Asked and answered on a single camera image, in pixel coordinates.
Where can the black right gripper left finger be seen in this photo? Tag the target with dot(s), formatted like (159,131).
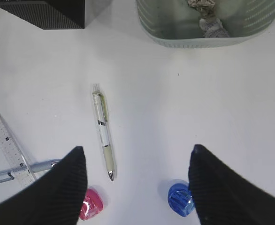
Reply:
(55,199)

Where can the green woven plastic basket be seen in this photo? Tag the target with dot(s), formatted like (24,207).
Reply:
(172,23)

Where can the blue clear ballpoint pen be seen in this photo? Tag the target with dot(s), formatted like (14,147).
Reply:
(8,175)

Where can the blue translucent sharpener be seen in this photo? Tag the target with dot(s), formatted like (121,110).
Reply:
(180,199)

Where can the clear plastic ruler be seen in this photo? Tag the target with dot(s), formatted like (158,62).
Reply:
(14,155)

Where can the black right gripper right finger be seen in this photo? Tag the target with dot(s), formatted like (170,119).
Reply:
(223,197)

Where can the black mesh pen holder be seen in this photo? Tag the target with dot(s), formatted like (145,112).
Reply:
(48,14)

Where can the beige white ballpoint pen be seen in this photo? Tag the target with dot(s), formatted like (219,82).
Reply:
(102,122)

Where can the pink translucent sharpener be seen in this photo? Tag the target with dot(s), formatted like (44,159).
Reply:
(92,205)

